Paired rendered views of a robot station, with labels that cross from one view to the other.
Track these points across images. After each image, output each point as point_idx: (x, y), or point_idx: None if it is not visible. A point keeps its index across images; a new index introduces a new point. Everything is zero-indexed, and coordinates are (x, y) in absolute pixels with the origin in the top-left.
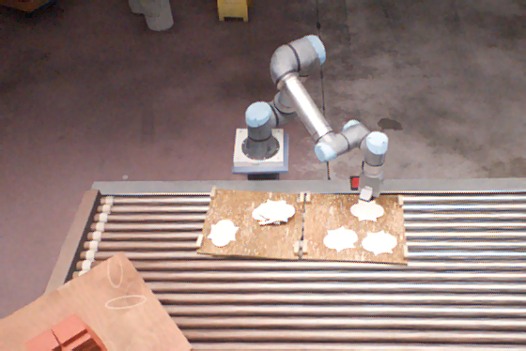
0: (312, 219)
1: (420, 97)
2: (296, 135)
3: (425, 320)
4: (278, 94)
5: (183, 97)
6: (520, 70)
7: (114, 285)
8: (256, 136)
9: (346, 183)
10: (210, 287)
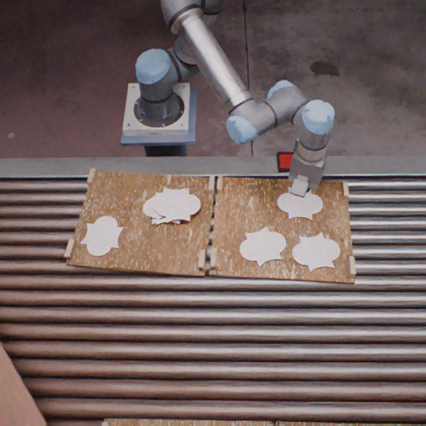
0: (225, 215)
1: (360, 36)
2: None
3: (377, 369)
4: (180, 37)
5: (81, 36)
6: None
7: None
8: (151, 96)
9: (271, 161)
10: (83, 316)
